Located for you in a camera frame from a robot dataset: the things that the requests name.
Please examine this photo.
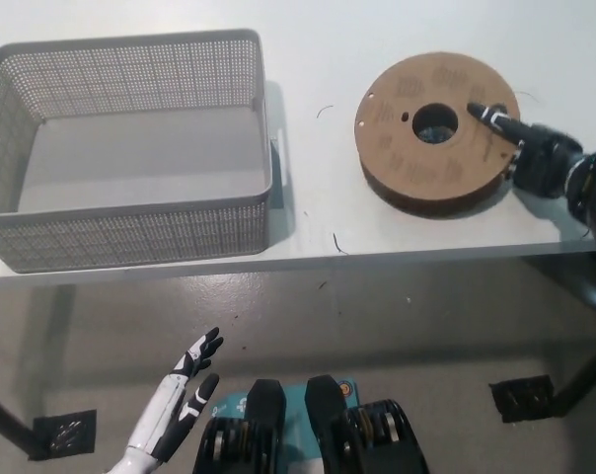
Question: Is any grey perforated plastic basket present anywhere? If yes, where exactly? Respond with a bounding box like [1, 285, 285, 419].
[0, 28, 289, 276]

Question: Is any black slanted table leg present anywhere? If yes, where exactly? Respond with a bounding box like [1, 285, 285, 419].
[554, 340, 596, 419]
[0, 389, 47, 460]

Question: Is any brown cardboard filament spool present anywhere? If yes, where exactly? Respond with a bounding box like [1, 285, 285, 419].
[351, 50, 522, 217]

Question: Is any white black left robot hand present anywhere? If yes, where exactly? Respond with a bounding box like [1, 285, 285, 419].
[124, 326, 225, 463]

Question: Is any black floor tape patch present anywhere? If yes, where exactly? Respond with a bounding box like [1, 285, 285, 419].
[30, 408, 98, 461]
[488, 374, 559, 425]

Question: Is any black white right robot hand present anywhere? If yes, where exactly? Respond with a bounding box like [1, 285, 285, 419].
[467, 102, 586, 199]

